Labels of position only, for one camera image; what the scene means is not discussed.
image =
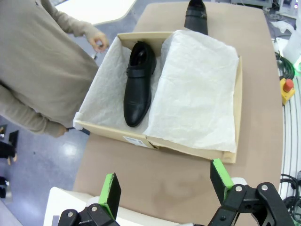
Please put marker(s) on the person's right forearm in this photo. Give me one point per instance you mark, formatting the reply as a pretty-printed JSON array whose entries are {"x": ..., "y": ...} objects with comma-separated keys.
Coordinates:
[{"x": 28, "y": 113}]

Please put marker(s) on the white side table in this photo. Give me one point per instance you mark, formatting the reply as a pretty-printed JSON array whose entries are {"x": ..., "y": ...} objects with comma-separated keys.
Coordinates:
[{"x": 98, "y": 9}]

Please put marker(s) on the person's left hand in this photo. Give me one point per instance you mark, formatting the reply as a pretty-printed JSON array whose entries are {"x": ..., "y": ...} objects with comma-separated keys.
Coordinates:
[{"x": 100, "y": 42}]

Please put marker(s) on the person's left forearm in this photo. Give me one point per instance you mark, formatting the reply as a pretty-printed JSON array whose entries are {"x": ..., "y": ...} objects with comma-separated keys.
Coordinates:
[{"x": 77, "y": 26}]

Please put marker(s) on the black leather shoe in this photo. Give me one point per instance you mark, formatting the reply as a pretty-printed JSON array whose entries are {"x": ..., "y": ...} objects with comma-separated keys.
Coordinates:
[
  {"x": 137, "y": 94},
  {"x": 195, "y": 21}
]

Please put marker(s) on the black floor base plate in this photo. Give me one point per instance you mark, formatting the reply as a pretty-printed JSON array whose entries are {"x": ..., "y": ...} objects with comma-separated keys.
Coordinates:
[{"x": 13, "y": 139}]

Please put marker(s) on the yellow red emergency stop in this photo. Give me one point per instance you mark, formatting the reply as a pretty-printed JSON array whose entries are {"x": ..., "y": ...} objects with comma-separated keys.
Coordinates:
[{"x": 287, "y": 90}]

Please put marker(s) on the white tissue paper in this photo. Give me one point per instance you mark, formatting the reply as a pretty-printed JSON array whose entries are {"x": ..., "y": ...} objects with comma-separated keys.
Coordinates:
[{"x": 197, "y": 94}]

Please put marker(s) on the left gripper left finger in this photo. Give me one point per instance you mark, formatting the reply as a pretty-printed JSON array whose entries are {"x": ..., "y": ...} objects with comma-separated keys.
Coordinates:
[{"x": 110, "y": 195}]

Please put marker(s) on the brown cardboard shoe box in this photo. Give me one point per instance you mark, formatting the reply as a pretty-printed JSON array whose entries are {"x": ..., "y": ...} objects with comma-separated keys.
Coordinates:
[{"x": 131, "y": 136}]

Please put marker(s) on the person's right hand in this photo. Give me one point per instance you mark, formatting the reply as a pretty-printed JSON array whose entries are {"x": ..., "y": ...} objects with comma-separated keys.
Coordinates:
[{"x": 62, "y": 130}]

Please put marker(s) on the white storage box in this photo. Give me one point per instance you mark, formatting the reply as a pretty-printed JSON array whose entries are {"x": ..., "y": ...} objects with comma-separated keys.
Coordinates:
[{"x": 70, "y": 200}]

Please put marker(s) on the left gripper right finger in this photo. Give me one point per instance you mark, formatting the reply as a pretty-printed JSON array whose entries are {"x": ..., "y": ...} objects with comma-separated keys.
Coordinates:
[{"x": 244, "y": 202}]

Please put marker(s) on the person in beige sweater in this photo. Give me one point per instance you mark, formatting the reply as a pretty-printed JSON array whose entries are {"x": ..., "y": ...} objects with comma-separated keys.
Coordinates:
[{"x": 35, "y": 58}]

